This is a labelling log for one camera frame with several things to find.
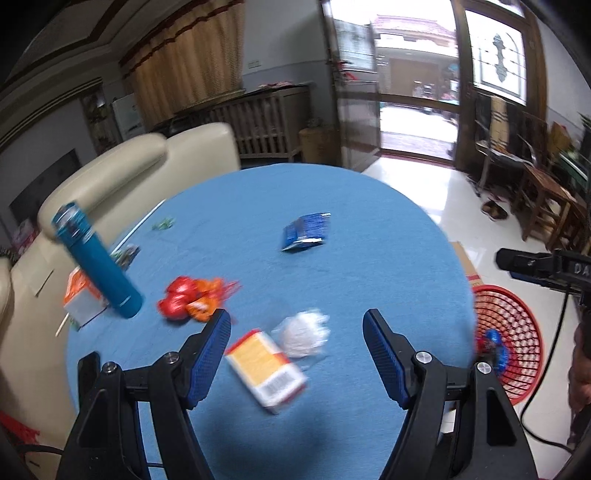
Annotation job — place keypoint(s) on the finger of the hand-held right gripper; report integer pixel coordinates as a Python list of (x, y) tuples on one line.
[(521, 263)]

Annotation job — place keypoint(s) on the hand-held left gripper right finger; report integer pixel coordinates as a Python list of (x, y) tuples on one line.
[(383, 360)]

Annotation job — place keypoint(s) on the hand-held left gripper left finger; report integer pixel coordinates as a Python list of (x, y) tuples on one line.
[(210, 357)]

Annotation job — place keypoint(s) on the orange white medicine box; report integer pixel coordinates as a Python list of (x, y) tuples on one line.
[(263, 369), (78, 300)]

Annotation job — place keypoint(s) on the red plastic basket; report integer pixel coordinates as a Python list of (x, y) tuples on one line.
[(517, 318)]

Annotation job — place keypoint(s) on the orange snack wrapper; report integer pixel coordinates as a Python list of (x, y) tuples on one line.
[(210, 300)]

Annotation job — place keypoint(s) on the red snack wrapper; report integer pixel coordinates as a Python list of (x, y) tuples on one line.
[(178, 295)]

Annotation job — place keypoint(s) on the white tissue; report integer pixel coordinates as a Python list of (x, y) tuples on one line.
[(300, 334)]

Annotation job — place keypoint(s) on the blue snack packet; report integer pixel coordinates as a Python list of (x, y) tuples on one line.
[(304, 230)]

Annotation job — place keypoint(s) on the person's right forearm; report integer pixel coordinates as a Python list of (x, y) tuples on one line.
[(582, 383)]

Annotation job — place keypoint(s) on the cardboard box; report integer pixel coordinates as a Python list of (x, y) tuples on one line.
[(466, 265)]

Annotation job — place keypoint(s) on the pair of brown shoes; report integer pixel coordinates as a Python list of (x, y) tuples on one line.
[(494, 210)]

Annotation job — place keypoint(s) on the wooden stool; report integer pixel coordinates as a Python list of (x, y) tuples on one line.
[(549, 184)]

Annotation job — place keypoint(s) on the blue red wrapper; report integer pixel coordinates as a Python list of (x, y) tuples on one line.
[(493, 346)]

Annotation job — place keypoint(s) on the green printed packet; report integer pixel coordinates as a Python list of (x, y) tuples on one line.
[(125, 256)]

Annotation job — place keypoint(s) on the blue thermos bottle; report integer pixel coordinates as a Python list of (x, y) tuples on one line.
[(101, 267)]

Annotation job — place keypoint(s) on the small green candy wrapper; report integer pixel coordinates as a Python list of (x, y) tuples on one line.
[(164, 224)]

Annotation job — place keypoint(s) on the thin white stick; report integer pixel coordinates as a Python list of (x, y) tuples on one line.
[(141, 222), (62, 325)]

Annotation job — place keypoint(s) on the wooden glass door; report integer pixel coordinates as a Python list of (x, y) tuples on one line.
[(461, 92)]

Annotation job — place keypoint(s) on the red fringed cloth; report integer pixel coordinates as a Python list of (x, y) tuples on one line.
[(18, 427)]

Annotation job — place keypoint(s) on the cream leather sofa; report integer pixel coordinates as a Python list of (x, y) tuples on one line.
[(138, 161)]

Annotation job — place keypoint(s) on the wooden screen door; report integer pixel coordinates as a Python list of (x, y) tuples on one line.
[(353, 115)]

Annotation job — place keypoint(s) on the yellow storage bin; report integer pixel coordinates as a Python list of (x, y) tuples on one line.
[(318, 145)]

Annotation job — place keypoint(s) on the black television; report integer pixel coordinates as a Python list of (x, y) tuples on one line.
[(46, 189)]

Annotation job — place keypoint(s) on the wooden slatted cabinet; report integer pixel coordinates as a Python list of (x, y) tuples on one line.
[(258, 124)]

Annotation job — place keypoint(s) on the white appliance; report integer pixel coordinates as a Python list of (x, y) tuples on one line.
[(127, 115)]

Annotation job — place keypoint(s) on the dark display shelf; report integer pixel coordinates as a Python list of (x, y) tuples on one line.
[(99, 120)]

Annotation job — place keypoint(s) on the tan curtain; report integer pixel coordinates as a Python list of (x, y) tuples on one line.
[(184, 69)]

